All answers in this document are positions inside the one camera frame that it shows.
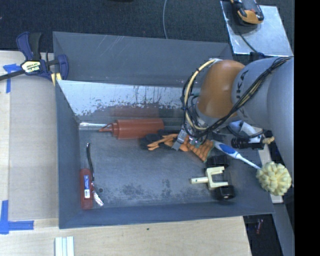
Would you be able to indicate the orange and black glove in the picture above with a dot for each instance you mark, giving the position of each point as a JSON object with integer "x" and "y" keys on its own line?
{"x": 200, "y": 150}

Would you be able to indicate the red-brown squeeze bottle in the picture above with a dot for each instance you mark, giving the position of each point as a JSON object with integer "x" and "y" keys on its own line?
{"x": 137, "y": 128}

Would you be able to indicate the cream and black wheel toy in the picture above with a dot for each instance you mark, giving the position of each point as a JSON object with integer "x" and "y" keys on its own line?
{"x": 215, "y": 178}

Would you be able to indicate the grey metal bin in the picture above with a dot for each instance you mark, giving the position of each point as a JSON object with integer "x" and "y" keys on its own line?
{"x": 140, "y": 175}

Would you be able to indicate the blue white brush yellow head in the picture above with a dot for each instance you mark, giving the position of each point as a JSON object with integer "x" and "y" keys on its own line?
{"x": 273, "y": 178}

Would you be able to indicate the red utility lighter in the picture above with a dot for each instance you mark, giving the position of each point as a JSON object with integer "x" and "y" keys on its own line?
{"x": 86, "y": 188}

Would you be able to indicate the pale wood board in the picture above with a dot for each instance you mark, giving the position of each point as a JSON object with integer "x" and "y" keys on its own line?
{"x": 32, "y": 150}

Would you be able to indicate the black cylinder on white bracket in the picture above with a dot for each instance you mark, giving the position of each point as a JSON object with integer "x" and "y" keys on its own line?
{"x": 246, "y": 143}

